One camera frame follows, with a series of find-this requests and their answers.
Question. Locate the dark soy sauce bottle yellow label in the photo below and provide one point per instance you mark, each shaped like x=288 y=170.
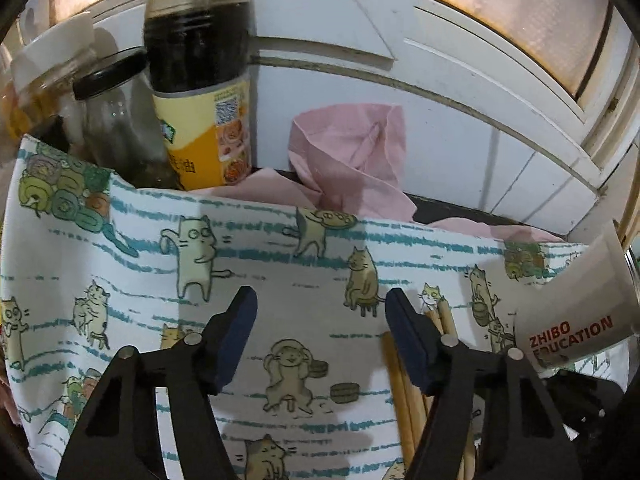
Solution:
x=200 y=60

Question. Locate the white framed window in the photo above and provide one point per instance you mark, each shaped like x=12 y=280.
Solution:
x=450 y=60

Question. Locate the cat printed cloth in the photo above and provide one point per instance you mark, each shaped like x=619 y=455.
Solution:
x=300 y=270

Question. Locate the glass jar black lid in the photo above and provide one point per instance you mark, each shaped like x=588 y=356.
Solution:
x=122 y=125

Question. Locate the white paper cup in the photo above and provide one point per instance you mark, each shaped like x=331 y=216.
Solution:
x=575 y=300

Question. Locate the pink cloth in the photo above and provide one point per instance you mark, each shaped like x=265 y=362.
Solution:
x=345 y=160

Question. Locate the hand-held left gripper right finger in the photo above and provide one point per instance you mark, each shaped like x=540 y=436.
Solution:
x=401 y=331

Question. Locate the clear jar white lid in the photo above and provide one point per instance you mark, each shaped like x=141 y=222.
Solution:
x=45 y=75

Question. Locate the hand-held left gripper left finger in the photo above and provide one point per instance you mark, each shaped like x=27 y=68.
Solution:
x=235 y=340

